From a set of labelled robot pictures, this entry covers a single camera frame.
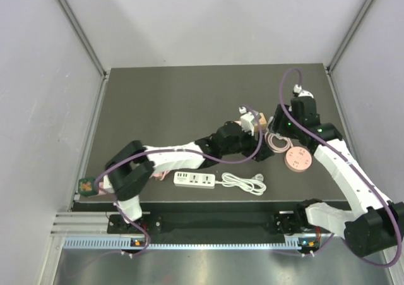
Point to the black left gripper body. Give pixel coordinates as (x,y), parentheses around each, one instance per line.
(243,145)

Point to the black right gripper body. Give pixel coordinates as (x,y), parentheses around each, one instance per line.
(283,126)

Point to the orange cube plug adapter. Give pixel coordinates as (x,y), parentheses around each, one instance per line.
(262,124)

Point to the pink round socket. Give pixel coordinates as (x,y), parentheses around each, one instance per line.
(298,159)

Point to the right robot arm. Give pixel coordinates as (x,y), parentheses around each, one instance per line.
(373,223)

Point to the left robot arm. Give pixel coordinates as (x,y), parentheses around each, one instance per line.
(130,169)

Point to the green cube plug adapter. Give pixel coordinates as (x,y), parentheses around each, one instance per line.
(87,187)

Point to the white power strip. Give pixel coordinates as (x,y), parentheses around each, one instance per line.
(194,180)

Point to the pink power strip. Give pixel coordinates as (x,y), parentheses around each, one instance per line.
(100,188)

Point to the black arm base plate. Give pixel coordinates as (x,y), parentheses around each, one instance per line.
(166,222)

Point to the grey slotted cable duct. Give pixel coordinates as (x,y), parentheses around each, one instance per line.
(127,243)

